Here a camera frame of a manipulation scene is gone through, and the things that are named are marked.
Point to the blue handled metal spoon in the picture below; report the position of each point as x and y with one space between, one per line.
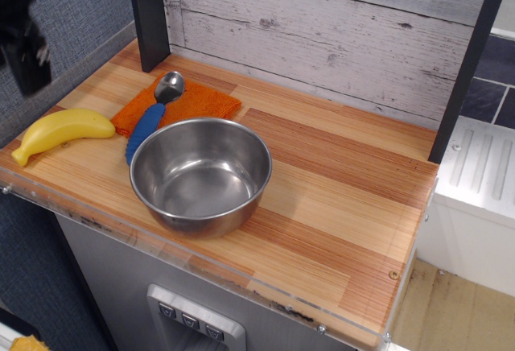
169 89

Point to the yellow plastic banana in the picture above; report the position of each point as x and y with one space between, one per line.
62 126

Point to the stainless steel bowl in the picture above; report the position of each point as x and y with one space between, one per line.
203 177

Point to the black shelf post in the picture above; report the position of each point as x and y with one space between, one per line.
151 28
471 59

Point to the black right shelf post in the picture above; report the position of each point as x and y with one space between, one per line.
471 59

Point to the clear acrylic table edge guard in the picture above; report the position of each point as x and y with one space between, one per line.
356 336

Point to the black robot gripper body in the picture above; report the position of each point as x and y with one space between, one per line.
23 49

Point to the grey cabinet with dispenser panel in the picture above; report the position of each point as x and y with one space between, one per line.
152 300

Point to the white toy sink unit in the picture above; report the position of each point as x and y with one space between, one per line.
469 225

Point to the black left shelf post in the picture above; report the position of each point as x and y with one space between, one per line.
151 28

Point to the orange folded cloth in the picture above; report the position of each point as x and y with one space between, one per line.
197 101

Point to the yellow object at bottom left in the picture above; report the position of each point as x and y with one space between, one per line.
29 343

